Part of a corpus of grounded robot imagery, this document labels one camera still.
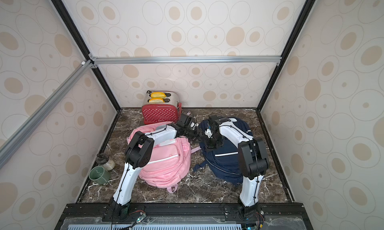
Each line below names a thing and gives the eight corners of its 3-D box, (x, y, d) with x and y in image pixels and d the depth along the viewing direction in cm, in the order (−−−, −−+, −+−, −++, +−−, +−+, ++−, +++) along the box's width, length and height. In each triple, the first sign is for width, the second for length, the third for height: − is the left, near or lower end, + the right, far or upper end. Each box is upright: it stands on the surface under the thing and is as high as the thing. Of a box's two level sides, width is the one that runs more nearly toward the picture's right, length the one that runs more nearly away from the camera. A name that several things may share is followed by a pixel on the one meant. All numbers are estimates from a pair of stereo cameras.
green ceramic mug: (94, 184, 85) (86, 179, 79) (99, 172, 90) (92, 166, 83) (108, 184, 85) (101, 179, 79) (113, 172, 90) (106, 166, 83)
